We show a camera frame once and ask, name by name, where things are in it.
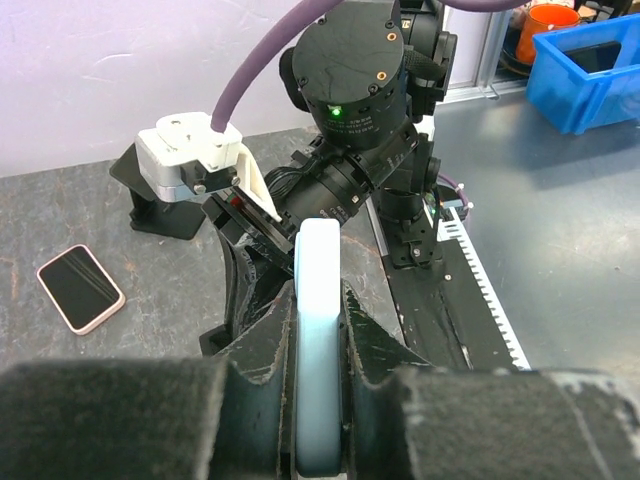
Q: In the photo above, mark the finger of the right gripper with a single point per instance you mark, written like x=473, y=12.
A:
x=255, y=271

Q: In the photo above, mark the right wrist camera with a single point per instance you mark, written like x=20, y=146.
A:
x=183, y=158

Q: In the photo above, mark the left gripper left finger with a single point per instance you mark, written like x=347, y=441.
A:
x=219, y=417

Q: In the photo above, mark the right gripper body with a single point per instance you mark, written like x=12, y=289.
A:
x=247, y=233

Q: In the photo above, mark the blue case phone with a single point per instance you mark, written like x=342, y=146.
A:
x=318, y=379

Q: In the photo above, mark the black folding phone stand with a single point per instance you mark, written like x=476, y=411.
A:
x=181, y=220

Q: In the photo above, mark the pink case phone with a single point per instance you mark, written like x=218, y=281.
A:
x=80, y=288

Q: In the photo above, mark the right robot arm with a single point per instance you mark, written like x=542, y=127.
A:
x=368, y=72

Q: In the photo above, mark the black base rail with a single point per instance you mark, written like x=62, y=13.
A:
x=450, y=314

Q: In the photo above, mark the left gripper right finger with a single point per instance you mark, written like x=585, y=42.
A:
x=408, y=419

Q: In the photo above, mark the blue storage bin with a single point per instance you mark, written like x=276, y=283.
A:
x=587, y=76

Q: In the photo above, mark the orange cup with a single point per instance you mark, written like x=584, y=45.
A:
x=541, y=17

